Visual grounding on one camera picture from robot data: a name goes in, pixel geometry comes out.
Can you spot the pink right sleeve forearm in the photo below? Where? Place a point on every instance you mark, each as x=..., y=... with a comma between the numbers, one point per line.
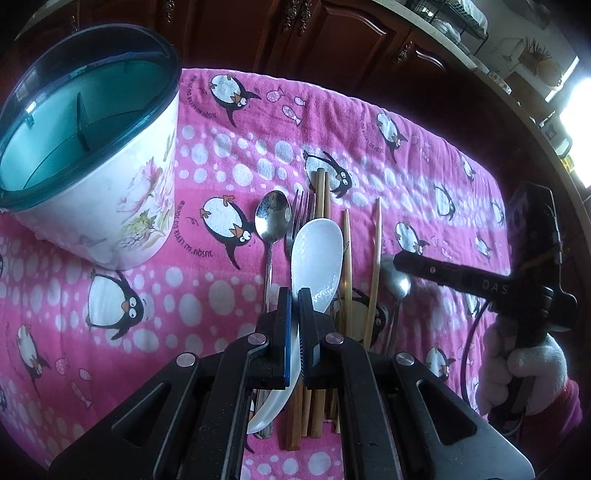
x=542, y=434

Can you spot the white floral utensil holder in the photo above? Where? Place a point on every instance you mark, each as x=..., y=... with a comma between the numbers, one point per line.
x=87, y=145

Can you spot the white gloved right hand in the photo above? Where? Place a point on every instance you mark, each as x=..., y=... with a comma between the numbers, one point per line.
x=504, y=361

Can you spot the steel fork wooden handle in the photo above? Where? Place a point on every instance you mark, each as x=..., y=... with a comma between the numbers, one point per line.
x=303, y=209

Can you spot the small steel spoon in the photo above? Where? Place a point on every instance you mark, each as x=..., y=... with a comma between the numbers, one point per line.
x=398, y=284

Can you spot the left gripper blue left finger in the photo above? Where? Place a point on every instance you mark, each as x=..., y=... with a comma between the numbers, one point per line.
x=281, y=339

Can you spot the wooden kitchen cabinets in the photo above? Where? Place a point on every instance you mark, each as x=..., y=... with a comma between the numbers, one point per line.
x=376, y=50

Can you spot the black dish rack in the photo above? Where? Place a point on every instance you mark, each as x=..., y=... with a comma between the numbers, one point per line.
x=465, y=16

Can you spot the pink penguin cloth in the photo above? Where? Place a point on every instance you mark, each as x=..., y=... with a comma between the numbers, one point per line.
x=77, y=340

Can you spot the white ceramic spoon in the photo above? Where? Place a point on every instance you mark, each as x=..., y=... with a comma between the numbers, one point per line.
x=316, y=264

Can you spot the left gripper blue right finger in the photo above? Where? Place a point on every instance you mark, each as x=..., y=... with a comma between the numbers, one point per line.
x=310, y=340

